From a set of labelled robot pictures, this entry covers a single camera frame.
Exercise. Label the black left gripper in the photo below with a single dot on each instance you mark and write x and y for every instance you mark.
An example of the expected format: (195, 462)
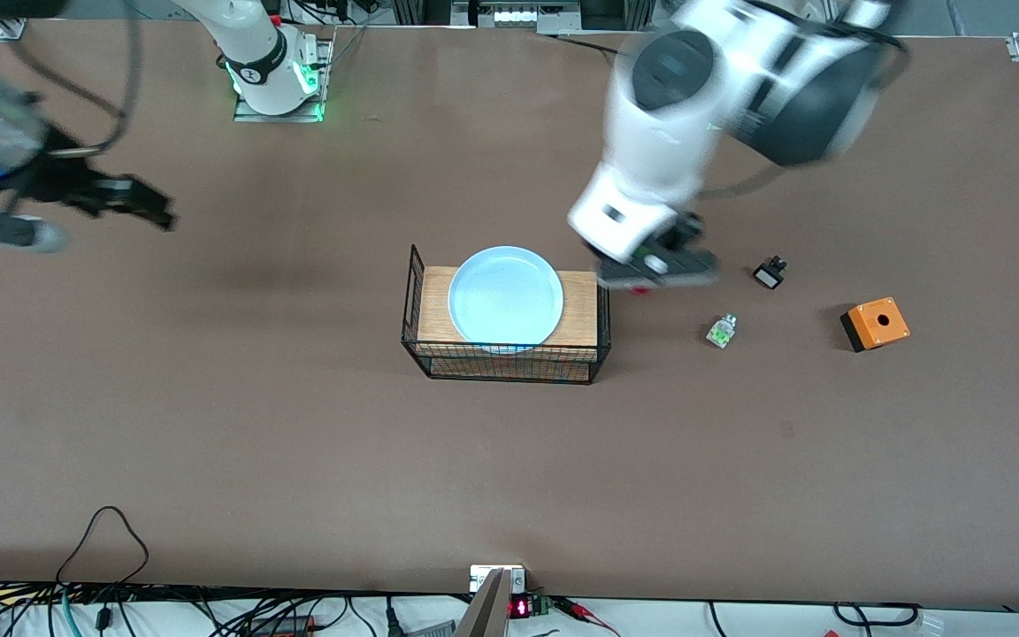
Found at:
(685, 232)

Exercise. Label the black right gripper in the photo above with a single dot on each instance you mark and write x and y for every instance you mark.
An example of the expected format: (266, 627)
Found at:
(48, 180)

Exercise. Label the light blue plate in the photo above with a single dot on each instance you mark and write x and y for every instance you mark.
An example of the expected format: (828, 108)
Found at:
(505, 296)

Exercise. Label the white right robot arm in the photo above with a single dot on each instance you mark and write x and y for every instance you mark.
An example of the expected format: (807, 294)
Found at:
(253, 44)

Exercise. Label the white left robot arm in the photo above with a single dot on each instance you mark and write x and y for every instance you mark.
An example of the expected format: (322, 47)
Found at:
(678, 115)

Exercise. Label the white green contact block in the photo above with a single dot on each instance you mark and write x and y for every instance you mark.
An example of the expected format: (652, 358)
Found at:
(721, 333)

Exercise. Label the grey control box with lights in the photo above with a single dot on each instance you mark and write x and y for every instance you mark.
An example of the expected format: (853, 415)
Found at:
(514, 16)

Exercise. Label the red digit display module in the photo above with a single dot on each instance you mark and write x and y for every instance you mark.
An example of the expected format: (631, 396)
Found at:
(520, 608)

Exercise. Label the grey aluminium bar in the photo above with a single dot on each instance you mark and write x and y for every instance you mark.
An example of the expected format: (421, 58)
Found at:
(487, 615)

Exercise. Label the black power adapter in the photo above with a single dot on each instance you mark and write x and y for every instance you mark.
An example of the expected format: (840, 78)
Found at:
(284, 628)

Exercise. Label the black white switch part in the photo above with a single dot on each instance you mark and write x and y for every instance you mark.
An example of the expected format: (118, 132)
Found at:
(769, 276)

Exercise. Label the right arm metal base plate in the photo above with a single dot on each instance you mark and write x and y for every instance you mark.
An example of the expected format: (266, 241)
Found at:
(279, 117)

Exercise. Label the orange button enclosure box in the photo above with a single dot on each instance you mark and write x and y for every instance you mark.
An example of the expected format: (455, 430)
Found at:
(877, 326)

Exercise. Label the silver metal bracket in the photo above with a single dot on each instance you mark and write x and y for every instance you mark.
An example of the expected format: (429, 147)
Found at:
(480, 577)

